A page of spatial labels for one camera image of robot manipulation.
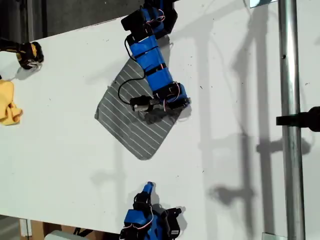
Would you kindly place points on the grey striped towel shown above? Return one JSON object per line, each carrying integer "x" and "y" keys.
{"x": 120, "y": 117}

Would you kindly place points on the white box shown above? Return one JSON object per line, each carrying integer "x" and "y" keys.
{"x": 60, "y": 235}

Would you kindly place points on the brown cardboard box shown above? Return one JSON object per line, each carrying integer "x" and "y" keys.
{"x": 37, "y": 228}

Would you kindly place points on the white table leg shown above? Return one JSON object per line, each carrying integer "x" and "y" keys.
{"x": 25, "y": 227}

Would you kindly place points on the black and yellow clamp tool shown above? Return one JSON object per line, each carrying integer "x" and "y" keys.
{"x": 27, "y": 53}

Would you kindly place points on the yellow cloth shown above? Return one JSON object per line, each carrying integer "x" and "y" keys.
{"x": 6, "y": 105}

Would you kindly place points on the black camera stalk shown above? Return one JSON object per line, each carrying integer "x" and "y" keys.
{"x": 173, "y": 212}
{"x": 155, "y": 102}

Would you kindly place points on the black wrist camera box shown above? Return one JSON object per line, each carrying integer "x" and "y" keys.
{"x": 138, "y": 104}
{"x": 173, "y": 226}

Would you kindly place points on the steel post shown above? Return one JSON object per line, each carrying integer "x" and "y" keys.
{"x": 290, "y": 75}

